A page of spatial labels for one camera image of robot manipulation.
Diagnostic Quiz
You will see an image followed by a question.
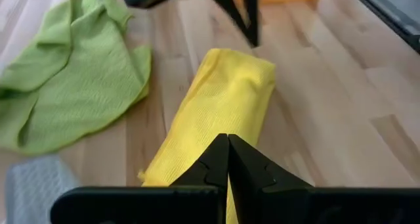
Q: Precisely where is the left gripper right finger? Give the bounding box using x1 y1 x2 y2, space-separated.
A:
228 133 420 224

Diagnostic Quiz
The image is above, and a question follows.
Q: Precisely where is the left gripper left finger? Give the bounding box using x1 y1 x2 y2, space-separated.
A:
50 133 230 224

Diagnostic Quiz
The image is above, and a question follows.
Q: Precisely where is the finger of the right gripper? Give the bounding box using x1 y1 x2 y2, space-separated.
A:
241 0 261 48
188 0 260 48

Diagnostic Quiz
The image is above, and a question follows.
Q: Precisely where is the yellow microfiber towel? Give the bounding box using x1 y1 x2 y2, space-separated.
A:
136 47 277 224

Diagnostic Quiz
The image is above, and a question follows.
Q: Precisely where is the grey microfiber towel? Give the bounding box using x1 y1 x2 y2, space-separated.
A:
3 154 80 224

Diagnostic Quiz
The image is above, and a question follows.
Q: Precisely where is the green microfiber towel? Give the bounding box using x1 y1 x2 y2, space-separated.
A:
0 0 153 156

